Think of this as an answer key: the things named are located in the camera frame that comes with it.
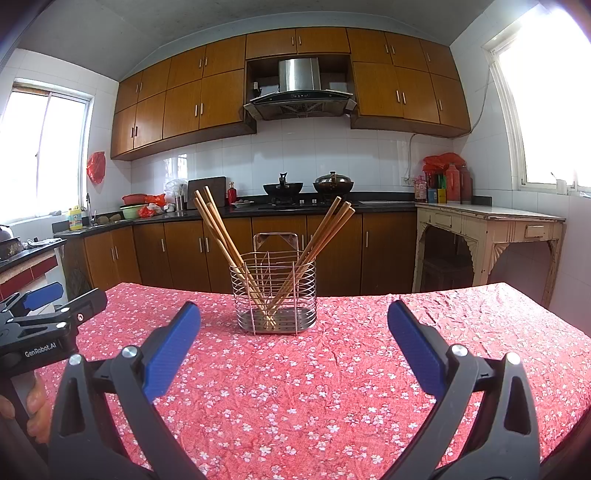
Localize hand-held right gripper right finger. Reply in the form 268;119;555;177
383;300;542;480

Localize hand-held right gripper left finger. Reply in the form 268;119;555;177
48;301;208;480

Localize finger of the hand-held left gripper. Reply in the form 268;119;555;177
0;282;64;319
0;289;108;340

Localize metal wire chopstick holder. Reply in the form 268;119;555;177
229;232;317;335

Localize wooden chopstick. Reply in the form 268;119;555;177
271;202;351;323
193;189;265;324
207;202;273;326
192;198;262;326
268;196;343;321
203;186;271;324
274;208;356;324
270;205;348;324

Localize person's left hand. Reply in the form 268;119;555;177
0;375;49;442

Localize tiled side counter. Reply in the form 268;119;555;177
0;239;66;301

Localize dark metal kettle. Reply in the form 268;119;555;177
0;224;23;260

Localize wooden base cabinet unit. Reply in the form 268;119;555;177
62;215;419;296

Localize red floral tablecloth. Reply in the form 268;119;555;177
41;281;591;480

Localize cream wooden side table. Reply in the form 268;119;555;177
412;202;566;309

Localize sliding glass window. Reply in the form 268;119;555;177
0;78;95;227
480;0;591;190

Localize black kitchen countertop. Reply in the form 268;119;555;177
53;196;491;238

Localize dark red plastic jug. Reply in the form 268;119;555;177
458;165;473;204

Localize dark cutting board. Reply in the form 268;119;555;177
187;176;228;209

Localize wok with metal lid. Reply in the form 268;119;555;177
313;172;355;193

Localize black gas stove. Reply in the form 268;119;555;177
256;198;361;208

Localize steel range hood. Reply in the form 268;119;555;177
243;58;358;121

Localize wall power cable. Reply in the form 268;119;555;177
404;83;490;183

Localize black wok with handle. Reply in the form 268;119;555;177
263;172;304;195

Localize wooden wall cabinet unit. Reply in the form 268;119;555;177
110;27;472;161

